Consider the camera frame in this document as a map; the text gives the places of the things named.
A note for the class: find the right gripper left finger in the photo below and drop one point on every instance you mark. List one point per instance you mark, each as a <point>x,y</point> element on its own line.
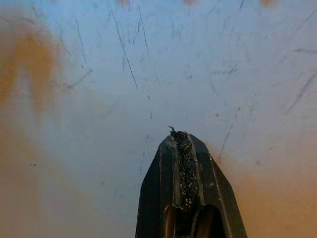
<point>161,193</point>

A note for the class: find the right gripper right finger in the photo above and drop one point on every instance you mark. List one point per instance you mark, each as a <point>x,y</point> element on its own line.
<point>215,198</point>

